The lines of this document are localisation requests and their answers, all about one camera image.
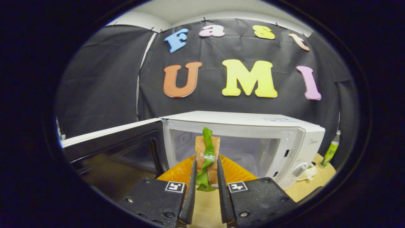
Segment green drink bottle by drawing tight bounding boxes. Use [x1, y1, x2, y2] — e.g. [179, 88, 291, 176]
[321, 130, 341, 168]

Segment black backdrop cloth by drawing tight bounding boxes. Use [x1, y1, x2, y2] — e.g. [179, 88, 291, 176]
[55, 18, 361, 168]

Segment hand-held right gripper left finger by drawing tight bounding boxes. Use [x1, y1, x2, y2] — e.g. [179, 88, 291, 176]
[119, 155, 197, 228]

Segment bread and lettuce sandwich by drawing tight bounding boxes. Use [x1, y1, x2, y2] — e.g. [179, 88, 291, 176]
[195, 127, 221, 192]

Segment white divided dish of beans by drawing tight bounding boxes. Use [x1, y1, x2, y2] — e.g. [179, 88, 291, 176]
[297, 166, 318, 181]

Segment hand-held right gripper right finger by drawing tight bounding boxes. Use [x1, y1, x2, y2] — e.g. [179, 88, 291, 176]
[217, 155, 298, 228]

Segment white microwave oven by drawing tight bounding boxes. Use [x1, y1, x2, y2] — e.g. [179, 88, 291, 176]
[60, 110, 326, 203]

